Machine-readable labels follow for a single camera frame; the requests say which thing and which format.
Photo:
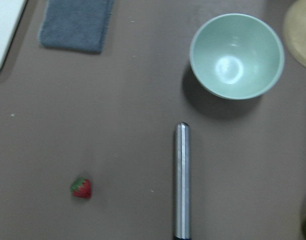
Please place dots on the red strawberry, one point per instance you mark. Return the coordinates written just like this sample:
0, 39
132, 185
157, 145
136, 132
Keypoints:
81, 188

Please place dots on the steel muddler black tip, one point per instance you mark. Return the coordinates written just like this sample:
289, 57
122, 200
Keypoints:
182, 182

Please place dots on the mint green bowl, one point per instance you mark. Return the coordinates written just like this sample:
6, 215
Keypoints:
236, 56

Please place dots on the grey folded cloth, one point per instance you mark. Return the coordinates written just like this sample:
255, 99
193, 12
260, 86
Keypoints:
77, 25

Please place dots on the wooden glass stand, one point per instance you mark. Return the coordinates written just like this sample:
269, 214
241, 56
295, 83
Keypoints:
294, 31

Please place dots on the cream rabbit tray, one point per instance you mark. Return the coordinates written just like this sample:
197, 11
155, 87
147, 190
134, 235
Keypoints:
10, 14

